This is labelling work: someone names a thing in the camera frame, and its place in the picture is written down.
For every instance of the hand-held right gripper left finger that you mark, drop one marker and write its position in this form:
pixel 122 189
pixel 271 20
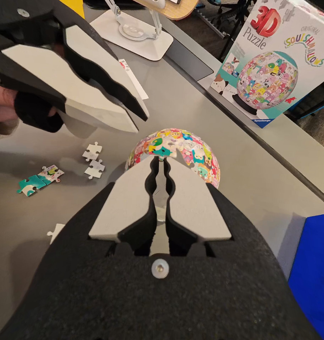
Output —
pixel 122 212

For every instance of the person's left hand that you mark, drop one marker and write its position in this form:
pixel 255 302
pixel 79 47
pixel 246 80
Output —
pixel 2 103

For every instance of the white round disc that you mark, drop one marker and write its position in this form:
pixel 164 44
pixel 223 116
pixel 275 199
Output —
pixel 131 30

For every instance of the white board stand base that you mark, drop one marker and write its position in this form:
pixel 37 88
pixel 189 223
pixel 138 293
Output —
pixel 151 50

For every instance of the yellow plastic bin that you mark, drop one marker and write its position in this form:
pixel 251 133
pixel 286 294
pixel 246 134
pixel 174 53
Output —
pixel 71 6

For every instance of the paper with red print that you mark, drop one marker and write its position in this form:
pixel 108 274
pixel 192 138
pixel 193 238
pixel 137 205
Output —
pixel 132 79

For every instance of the puzzle ball box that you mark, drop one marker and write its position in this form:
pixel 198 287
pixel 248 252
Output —
pixel 270 66

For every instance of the colourful puzzle ball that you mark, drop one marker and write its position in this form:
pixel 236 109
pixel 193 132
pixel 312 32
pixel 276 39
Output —
pixel 196 156

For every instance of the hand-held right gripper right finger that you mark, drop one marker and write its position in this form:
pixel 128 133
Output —
pixel 199 212

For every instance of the white board stand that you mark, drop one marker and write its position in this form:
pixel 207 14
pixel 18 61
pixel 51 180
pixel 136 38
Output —
pixel 157 24

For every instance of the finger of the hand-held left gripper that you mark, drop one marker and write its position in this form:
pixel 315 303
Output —
pixel 98 53
pixel 71 90

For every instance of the teal puzzle piece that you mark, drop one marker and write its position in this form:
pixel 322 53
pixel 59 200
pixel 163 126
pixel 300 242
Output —
pixel 39 180

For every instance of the stacked blue plastic bins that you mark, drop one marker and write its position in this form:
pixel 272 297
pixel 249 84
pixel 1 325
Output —
pixel 313 265

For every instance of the person's left forearm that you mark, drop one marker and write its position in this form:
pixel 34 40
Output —
pixel 2 131

